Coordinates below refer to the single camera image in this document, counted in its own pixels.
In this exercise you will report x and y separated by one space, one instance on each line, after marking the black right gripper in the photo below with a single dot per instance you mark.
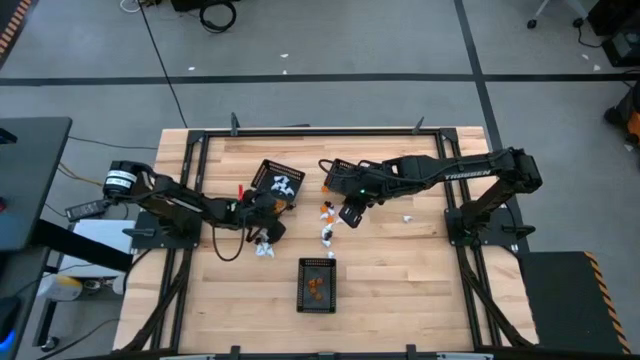
356 210

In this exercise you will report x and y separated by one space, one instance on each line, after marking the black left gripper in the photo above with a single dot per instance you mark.
260 207

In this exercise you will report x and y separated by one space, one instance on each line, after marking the red orange snack packet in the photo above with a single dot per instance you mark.
312 283

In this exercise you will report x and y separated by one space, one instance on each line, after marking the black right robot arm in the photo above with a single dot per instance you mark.
450 172

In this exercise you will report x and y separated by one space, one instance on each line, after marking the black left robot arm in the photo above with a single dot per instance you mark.
175 200

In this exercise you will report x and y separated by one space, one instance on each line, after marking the small red stick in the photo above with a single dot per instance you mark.
240 192

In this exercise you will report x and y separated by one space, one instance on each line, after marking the white box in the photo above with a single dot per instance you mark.
100 235

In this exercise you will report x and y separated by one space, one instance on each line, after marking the black power adapter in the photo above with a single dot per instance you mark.
85 210

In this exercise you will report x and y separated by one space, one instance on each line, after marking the black desk beam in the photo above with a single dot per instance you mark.
75 245

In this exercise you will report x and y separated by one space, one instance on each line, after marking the black hazard striped platform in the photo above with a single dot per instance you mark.
560 300

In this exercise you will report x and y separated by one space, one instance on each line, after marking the white yellow bottle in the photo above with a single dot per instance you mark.
62 288

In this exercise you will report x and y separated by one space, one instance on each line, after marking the black desk top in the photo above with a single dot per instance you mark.
30 175

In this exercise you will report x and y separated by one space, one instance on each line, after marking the white chair base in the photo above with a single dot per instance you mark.
531 23

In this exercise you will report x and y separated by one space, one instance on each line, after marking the orange black machine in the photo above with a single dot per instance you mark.
630 120

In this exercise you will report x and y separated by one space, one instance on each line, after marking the black equipment case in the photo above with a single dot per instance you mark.
620 45

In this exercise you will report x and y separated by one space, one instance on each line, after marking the black hazard striped mat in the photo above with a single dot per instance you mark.
10 20

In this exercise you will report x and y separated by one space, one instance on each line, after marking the black table frame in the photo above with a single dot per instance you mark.
320 133

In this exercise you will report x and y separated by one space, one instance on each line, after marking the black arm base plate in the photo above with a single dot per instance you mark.
500 235
145 240

